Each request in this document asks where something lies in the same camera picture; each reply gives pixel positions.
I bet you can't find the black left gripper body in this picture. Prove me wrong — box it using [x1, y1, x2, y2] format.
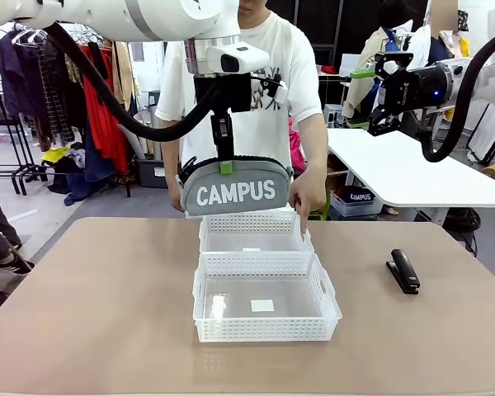
[193, 73, 252, 118]

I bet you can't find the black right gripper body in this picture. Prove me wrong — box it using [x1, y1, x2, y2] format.
[381, 64, 455, 114]

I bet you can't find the grey campus pouch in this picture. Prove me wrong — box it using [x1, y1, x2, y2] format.
[177, 154, 295, 218]

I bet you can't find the white perforated plastic basket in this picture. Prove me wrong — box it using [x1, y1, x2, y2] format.
[192, 252, 343, 343]
[198, 210, 316, 255]

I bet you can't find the black stapler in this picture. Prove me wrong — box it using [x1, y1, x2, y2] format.
[385, 248, 421, 295]

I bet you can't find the person's right forearm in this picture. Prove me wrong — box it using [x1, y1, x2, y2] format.
[160, 117, 183, 191]

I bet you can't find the person's left forearm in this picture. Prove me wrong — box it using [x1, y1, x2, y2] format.
[295, 119, 330, 182]

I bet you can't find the person's right hand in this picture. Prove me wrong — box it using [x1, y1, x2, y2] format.
[167, 186, 187, 215]

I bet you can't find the person's left hand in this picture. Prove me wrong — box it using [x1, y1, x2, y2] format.
[289, 175, 327, 240]

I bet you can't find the white laptop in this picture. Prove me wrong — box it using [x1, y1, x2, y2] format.
[340, 53, 375, 78]

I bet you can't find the bystander in beige coat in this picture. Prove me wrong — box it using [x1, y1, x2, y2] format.
[341, 0, 430, 125]

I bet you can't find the white side table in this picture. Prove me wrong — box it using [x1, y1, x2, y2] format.
[325, 128, 495, 226]

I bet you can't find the person in white t-shirt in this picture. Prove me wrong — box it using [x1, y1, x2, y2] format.
[154, 0, 330, 216]

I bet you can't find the pink cloth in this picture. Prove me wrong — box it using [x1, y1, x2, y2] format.
[288, 117, 307, 172]

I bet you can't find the navy campus pouch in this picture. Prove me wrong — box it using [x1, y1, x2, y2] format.
[344, 187, 376, 205]

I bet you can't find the bystander in yellow clothes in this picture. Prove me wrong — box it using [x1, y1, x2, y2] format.
[428, 0, 471, 63]

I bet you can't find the dark grey storage box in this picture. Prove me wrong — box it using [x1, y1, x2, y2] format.
[136, 158, 169, 190]

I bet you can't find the white paper roll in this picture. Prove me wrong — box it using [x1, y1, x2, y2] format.
[118, 123, 149, 161]

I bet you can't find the white basket of pouches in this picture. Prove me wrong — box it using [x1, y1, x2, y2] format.
[330, 187, 384, 219]

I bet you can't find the white framed panel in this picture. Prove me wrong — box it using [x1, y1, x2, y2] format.
[465, 102, 495, 166]

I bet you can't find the green stool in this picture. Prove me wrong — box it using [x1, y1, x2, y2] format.
[313, 193, 332, 221]

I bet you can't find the beige hanging garment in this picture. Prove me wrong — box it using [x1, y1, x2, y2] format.
[113, 40, 142, 112]

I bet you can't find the red hanging garment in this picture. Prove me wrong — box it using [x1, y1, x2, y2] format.
[82, 45, 131, 174]

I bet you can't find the blue hanging garment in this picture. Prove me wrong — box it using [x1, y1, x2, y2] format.
[84, 123, 120, 183]

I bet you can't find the black bag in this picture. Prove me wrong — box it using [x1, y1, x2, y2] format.
[443, 208, 482, 245]

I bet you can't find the checkered hanging garment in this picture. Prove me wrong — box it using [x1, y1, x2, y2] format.
[36, 40, 76, 145]

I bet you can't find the yellow cloth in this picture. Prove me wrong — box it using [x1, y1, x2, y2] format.
[40, 146, 72, 164]

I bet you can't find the black clothes rack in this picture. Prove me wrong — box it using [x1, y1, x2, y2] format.
[0, 24, 133, 198]

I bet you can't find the dark navy hanging jacket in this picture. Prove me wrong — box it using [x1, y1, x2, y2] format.
[0, 31, 46, 120]

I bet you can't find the black striped sneaker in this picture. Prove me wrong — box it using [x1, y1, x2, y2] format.
[0, 251, 35, 276]

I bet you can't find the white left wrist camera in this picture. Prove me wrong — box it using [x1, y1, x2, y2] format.
[205, 43, 271, 76]

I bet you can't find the black right arm hose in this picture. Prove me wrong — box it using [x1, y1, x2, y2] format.
[420, 26, 495, 164]

